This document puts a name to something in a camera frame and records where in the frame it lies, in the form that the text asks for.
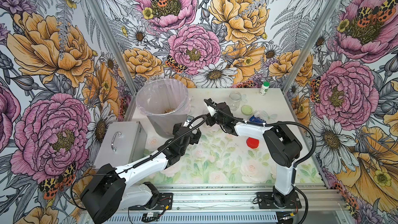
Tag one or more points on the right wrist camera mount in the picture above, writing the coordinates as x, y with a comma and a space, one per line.
212, 109

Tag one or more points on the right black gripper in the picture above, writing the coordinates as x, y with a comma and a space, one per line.
209, 121

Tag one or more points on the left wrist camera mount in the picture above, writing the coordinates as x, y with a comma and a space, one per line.
188, 121

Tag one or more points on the mesh bin with pink bag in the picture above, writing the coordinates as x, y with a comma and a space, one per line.
165, 102

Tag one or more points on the red jar lid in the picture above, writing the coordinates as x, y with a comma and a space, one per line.
252, 143

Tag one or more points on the green lid peanut jar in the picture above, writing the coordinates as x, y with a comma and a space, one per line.
234, 101

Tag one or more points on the white bottle green cap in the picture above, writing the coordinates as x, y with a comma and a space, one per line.
264, 88

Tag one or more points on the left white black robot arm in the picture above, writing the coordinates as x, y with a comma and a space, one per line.
106, 191

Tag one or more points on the left aluminium corner post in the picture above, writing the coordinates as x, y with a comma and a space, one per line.
97, 11

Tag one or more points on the aluminium corner post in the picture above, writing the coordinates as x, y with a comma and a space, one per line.
97, 11
305, 51

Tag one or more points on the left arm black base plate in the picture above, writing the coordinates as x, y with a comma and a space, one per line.
164, 201

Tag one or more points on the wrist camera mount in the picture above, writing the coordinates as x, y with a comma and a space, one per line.
212, 109
188, 121

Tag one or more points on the aluminium rail frame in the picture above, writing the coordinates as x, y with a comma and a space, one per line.
237, 204

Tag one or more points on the light green jar lid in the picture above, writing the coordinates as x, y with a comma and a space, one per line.
247, 110

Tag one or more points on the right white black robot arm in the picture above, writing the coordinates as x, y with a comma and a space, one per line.
283, 146

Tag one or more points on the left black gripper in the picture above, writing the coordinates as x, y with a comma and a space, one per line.
195, 138

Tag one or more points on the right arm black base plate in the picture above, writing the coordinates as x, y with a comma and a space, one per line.
275, 200

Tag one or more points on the silver aluminium case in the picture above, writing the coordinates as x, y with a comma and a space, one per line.
123, 143

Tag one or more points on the right aluminium corner post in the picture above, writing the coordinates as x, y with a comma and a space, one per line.
305, 51

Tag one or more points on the blue gauze bandage packet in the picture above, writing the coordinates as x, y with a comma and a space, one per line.
258, 119

